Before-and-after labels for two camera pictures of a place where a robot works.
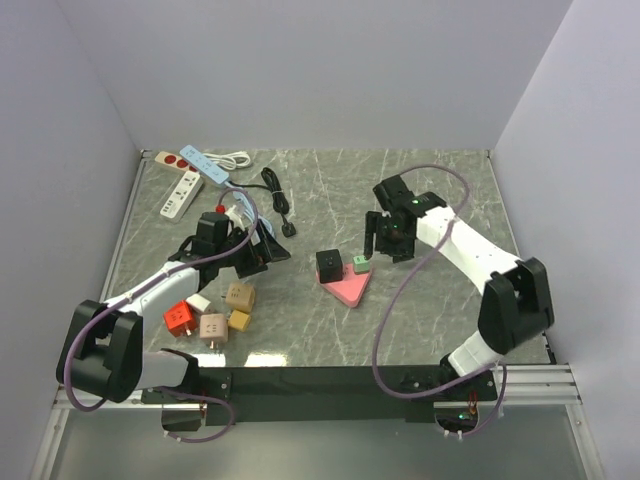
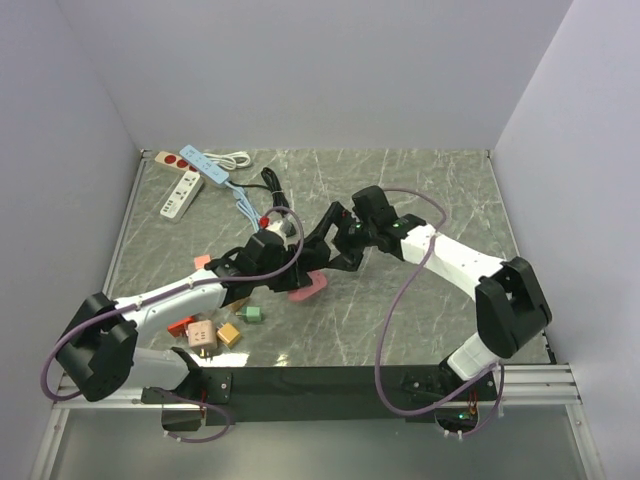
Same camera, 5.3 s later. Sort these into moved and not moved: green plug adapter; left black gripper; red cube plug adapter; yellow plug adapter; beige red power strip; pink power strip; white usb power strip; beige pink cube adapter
Moved: yellow plug adapter; pink power strip; left black gripper; beige pink cube adapter; green plug adapter
Not moved: beige red power strip; red cube plug adapter; white usb power strip
